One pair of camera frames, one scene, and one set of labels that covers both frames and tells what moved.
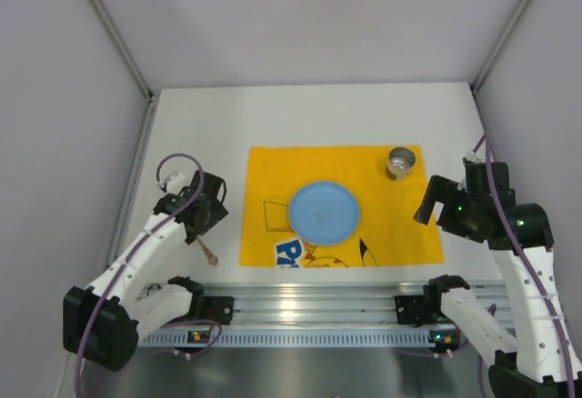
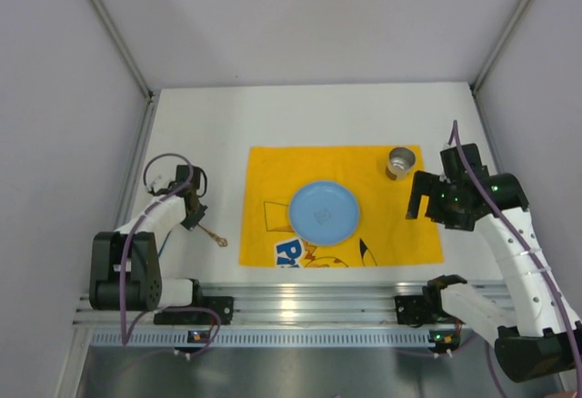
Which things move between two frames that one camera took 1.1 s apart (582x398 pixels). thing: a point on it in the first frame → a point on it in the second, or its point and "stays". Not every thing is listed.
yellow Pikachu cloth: [386, 233] stays
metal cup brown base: [400, 161] stays
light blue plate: [324, 213] stays
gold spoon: [212, 259] → [222, 242]
